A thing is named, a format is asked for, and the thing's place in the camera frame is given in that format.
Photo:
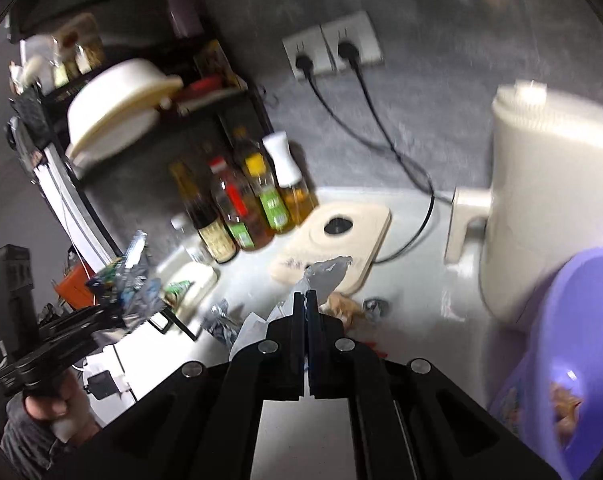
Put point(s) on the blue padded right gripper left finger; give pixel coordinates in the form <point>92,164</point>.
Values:
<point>298,345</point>

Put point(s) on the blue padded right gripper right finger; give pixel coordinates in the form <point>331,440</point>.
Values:
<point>316,341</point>

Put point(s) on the brown paper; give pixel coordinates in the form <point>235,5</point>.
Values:
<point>346,310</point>

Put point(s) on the silver foil wrapper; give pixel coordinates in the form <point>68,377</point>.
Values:
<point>219,323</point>

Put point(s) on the colourful snack wrapper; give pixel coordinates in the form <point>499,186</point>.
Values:
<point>128,286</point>

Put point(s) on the person's left forearm dark sleeve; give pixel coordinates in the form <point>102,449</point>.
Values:
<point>29,444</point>

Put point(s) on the black kitchen rack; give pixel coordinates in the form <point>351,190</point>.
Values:
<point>100,206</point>

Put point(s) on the purple plastic trash bucket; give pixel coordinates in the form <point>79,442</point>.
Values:
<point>553,399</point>

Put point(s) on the person's left hand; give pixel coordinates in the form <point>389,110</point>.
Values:
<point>68,411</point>

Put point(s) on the white tray with green packets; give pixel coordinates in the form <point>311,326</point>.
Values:
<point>186,289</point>

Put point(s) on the red cap sauce bottle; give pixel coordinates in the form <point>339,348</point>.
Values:
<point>238,204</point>

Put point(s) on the dark soy sauce bottle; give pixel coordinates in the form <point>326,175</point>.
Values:
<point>203,215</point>

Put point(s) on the yellow cap green label bottle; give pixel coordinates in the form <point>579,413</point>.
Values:
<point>253,161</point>

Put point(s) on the white oil spray bottle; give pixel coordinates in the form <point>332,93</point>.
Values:
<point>293,186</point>

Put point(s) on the small white cap jar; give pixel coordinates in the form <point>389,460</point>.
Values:
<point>189,239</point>

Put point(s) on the white plastic basin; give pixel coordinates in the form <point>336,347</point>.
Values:
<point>115,109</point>

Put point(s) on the left wall socket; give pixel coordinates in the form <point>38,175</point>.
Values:
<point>307,52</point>

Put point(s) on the wall socket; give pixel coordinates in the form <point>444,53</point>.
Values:
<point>355,29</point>
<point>307,52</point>

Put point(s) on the right wall socket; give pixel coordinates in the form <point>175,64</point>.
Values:
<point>355,29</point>

